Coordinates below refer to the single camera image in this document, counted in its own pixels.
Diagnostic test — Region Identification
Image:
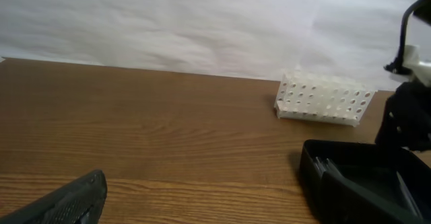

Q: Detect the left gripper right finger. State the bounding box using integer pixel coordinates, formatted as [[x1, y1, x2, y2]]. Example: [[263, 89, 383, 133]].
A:
[[318, 170, 431, 224]]

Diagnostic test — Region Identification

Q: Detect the black tray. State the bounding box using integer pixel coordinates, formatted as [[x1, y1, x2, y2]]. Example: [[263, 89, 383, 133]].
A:
[[298, 139, 431, 224]]

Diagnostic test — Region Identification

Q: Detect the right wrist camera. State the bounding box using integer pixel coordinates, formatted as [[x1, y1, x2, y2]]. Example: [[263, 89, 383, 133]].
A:
[[389, 44, 431, 87]]

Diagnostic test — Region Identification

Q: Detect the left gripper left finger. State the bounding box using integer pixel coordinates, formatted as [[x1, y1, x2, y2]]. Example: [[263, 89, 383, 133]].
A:
[[0, 170, 108, 224]]

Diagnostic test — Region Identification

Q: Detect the white test tube rack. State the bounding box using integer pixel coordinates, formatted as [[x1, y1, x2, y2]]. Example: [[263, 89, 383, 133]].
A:
[[274, 69, 378, 128]]

